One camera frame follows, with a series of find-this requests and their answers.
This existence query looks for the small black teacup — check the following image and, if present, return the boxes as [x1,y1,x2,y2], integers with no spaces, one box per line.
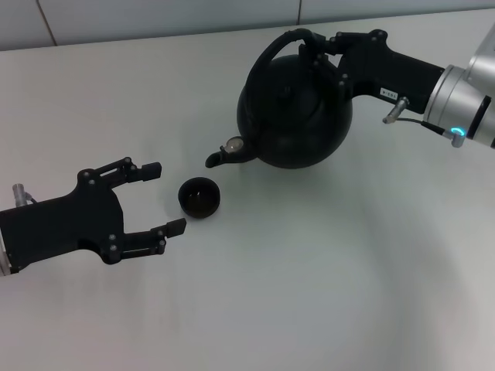
[177,176,222,221]

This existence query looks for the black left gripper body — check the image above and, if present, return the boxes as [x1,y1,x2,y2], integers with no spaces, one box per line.
[0,167,128,272]

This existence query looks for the black round teapot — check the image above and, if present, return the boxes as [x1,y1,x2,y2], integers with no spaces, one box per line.
[203,29,353,170]

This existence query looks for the grey right gripper cable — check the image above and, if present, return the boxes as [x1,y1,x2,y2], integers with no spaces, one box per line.
[382,96,467,149]

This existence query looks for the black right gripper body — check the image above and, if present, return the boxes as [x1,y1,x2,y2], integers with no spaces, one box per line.
[336,29,446,116]

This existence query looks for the grey left gripper cable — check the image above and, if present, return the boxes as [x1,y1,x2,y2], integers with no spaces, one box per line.
[11,182,40,209]

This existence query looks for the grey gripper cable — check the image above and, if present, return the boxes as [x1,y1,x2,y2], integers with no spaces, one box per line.
[11,182,40,209]
[382,96,467,149]

